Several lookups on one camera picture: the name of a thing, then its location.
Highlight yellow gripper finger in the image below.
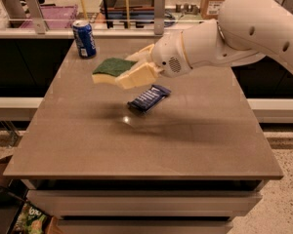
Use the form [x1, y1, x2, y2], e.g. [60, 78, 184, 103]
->
[126, 44, 154, 62]
[115, 62, 163, 89]

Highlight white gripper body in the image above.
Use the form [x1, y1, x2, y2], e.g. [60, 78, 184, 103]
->
[151, 33, 189, 78]

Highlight green and yellow sponge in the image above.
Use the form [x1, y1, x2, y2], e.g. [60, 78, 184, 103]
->
[92, 58, 136, 84]

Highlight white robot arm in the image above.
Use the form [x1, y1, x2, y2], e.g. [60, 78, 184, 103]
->
[115, 0, 293, 89]

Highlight blue pepsi can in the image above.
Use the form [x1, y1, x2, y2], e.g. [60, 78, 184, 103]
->
[72, 20, 97, 59]

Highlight blue snack bar wrapper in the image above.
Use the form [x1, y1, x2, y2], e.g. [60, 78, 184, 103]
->
[127, 85, 171, 113]

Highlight purple plastic crate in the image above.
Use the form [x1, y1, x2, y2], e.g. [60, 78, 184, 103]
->
[21, 5, 78, 29]

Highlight upper white drawer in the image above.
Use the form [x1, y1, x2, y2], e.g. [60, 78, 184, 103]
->
[27, 190, 262, 217]

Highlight green chip bag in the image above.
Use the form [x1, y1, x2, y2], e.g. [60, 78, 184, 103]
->
[12, 203, 49, 234]

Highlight middle metal railing bracket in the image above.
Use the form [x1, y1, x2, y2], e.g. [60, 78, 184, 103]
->
[154, 0, 165, 35]

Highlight left metal railing bracket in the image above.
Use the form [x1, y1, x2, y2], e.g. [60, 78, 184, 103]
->
[25, 0, 48, 34]

